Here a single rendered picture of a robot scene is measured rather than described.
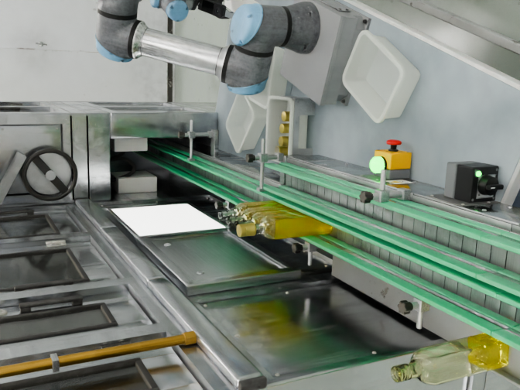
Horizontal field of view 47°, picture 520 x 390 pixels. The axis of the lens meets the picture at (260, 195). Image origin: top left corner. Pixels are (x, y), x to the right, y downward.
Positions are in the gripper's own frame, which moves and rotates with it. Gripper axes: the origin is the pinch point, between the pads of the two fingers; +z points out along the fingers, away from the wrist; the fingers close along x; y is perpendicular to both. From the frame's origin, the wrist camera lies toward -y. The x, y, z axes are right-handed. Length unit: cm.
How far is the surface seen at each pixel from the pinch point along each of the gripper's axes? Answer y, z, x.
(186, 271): -95, -49, 50
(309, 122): -61, 3, 22
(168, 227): -53, -39, 65
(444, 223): -145, -16, 5
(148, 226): -50, -45, 66
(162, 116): 13, -22, 53
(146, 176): 17, -25, 84
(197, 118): 13, -6, 53
